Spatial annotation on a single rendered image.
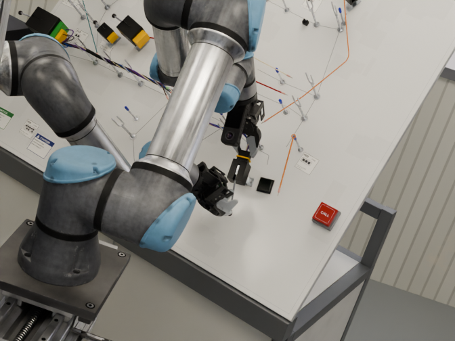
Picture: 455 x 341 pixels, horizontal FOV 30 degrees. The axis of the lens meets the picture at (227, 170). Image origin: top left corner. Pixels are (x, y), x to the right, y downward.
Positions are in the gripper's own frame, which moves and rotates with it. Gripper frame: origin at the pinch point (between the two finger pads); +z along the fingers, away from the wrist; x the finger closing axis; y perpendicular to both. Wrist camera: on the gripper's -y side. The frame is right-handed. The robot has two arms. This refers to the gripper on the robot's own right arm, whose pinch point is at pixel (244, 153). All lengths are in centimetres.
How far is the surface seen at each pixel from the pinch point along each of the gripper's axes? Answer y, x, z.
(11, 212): -17, 75, 33
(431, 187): 136, -27, 143
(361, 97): 25.9, -24.0, -4.5
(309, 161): 6.8, -15.5, 4.5
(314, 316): -18.5, -25.2, 37.7
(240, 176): -7.1, -1.7, 1.1
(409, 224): 126, -20, 162
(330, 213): -6.8, -26.2, 7.1
